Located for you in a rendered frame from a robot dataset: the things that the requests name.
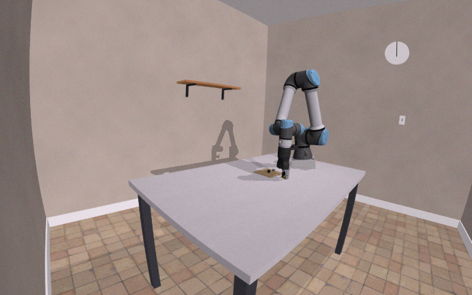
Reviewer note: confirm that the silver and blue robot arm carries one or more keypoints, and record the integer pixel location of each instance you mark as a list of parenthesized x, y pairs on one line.
[(316, 134)]

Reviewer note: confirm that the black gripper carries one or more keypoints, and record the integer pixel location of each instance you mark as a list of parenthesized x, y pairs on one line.
[(284, 153)]

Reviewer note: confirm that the brown square mat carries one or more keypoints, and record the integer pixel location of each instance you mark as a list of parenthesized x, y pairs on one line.
[(265, 173)]

